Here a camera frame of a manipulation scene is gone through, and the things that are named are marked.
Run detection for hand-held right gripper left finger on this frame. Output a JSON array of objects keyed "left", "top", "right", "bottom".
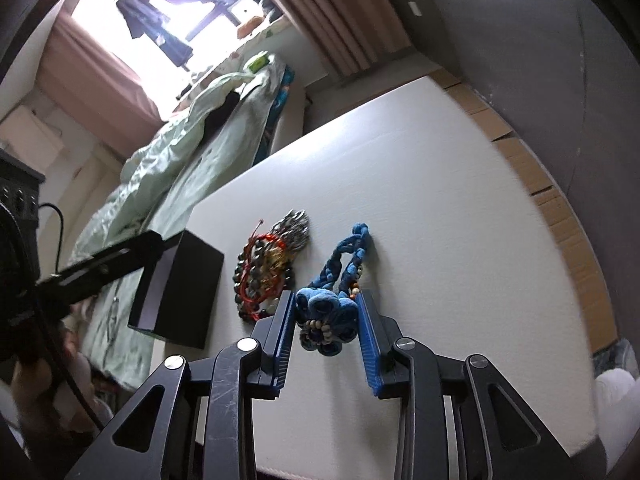
[{"left": 65, "top": 290, "right": 298, "bottom": 480}]

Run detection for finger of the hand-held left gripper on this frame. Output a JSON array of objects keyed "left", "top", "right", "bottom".
[{"left": 35, "top": 230, "right": 179, "bottom": 320}]

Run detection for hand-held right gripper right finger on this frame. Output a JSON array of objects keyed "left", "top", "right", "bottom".
[{"left": 356, "top": 289, "right": 576, "bottom": 480}]

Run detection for blue braided fabric flower necklace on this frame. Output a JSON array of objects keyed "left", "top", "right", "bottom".
[{"left": 294, "top": 222, "right": 375, "bottom": 359}]

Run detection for black jewelry box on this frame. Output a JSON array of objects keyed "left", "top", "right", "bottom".
[{"left": 127, "top": 230, "right": 225, "bottom": 351}]

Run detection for red string bracelet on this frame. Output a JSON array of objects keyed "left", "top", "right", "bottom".
[{"left": 239, "top": 219, "right": 292, "bottom": 322}]

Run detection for dark beaded bracelets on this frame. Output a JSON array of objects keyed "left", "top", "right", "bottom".
[{"left": 231, "top": 232, "right": 297, "bottom": 322}]

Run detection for silver chain necklace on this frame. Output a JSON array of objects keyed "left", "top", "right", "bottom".
[{"left": 271, "top": 208, "right": 311, "bottom": 252}]

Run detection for person's left hand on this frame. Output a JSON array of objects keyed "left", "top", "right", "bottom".
[{"left": 10, "top": 305, "right": 103, "bottom": 436}]

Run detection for green fleece blanket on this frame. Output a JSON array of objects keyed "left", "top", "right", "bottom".
[{"left": 77, "top": 57, "right": 286, "bottom": 391}]

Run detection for light green quilt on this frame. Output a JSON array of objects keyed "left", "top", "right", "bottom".
[{"left": 75, "top": 71, "right": 253, "bottom": 261}]

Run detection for pink curtain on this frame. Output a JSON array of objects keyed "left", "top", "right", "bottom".
[
  {"left": 39, "top": 10, "right": 168, "bottom": 133},
  {"left": 249, "top": 0, "right": 417, "bottom": 80}
]

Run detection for black cloth on bed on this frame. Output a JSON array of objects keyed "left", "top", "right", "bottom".
[{"left": 204, "top": 90, "right": 242, "bottom": 142}]

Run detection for cardboard floor sheets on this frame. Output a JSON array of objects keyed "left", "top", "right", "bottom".
[{"left": 431, "top": 67, "right": 622, "bottom": 357}]

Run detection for dark hanging clothes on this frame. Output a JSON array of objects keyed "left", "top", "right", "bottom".
[{"left": 116, "top": 0, "right": 195, "bottom": 70}]

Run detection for white cloth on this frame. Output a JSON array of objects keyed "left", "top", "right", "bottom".
[{"left": 594, "top": 366, "right": 640, "bottom": 467}]

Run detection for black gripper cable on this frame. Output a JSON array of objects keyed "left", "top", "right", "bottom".
[{"left": 30, "top": 202, "right": 107, "bottom": 433}]

